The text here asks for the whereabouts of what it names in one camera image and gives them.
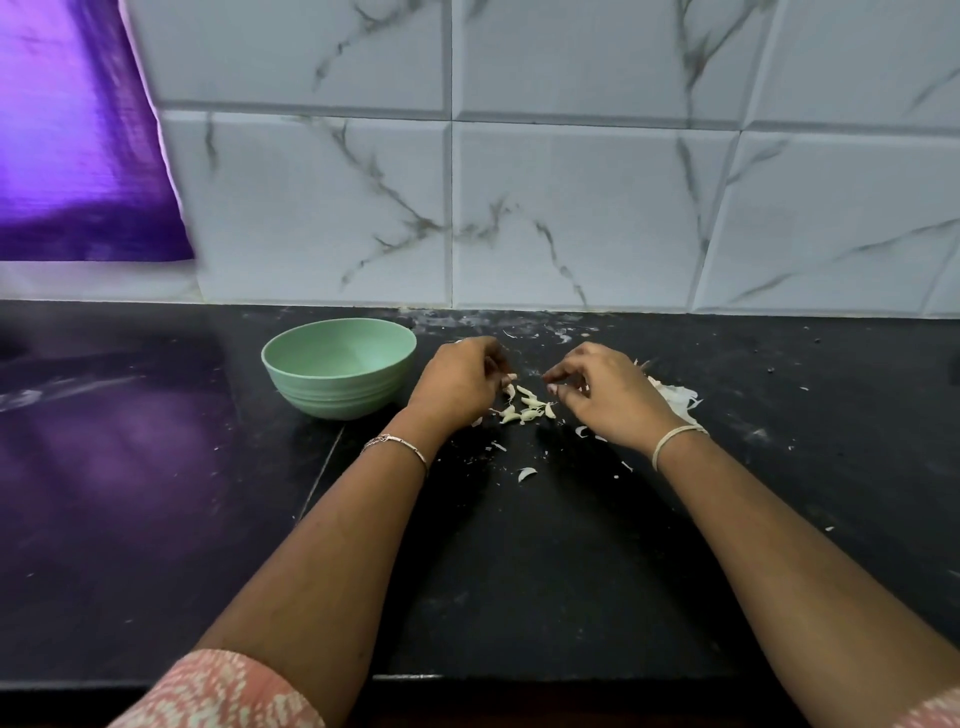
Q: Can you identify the pink patterned left sleeve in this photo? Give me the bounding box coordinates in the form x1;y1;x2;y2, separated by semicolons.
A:
108;648;327;728

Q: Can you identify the silver wrist bracelet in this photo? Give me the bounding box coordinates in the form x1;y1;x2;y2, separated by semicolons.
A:
363;433;432;471
649;423;710;474

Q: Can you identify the person's left hand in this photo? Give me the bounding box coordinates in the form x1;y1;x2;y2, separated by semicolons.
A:
402;336;515;446

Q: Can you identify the mint green bowl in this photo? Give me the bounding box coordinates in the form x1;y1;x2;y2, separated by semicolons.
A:
261;316;420;422

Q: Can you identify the silver left wrist bracelet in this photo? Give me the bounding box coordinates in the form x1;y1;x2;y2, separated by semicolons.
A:
363;433;432;471

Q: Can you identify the person's left forearm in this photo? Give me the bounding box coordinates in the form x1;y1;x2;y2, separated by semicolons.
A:
192;432;444;707

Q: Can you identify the person's right hand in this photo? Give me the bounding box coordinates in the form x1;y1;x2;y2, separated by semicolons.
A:
541;340;695;458

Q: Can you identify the silver right wrist bracelet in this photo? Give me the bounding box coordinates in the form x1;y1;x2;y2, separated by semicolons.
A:
649;423;710;474

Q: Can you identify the purple cloth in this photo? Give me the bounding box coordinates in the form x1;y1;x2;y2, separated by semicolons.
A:
0;0;197;264

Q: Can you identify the person's right forearm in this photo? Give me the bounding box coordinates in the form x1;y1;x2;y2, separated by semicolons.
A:
660;435;960;728

